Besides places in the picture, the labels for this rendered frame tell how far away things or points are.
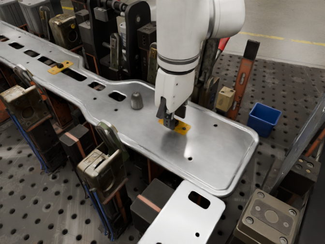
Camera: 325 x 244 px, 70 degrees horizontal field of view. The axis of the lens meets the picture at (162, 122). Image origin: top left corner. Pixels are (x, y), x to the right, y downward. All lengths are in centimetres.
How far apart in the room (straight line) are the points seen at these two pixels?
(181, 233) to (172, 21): 37
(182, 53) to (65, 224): 64
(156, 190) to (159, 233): 10
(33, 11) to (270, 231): 108
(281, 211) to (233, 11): 34
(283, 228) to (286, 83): 105
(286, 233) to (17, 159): 92
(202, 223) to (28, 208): 61
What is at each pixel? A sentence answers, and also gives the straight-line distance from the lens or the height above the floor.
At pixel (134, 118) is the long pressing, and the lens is 63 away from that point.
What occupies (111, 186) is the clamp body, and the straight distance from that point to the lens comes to 56.
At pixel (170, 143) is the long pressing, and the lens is 57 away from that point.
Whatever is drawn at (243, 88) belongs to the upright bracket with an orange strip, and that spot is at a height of 107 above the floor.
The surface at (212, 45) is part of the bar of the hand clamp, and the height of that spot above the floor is 116.
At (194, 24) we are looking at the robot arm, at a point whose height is 128.
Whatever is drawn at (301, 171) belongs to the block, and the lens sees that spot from 50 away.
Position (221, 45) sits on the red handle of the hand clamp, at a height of 113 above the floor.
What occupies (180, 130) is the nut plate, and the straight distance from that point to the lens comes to 59.
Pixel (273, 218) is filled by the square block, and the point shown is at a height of 106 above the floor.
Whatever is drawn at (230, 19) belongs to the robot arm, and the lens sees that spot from 44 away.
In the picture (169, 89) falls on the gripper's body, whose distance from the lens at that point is 47.
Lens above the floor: 144
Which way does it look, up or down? 46 degrees down
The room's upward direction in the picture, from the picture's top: straight up
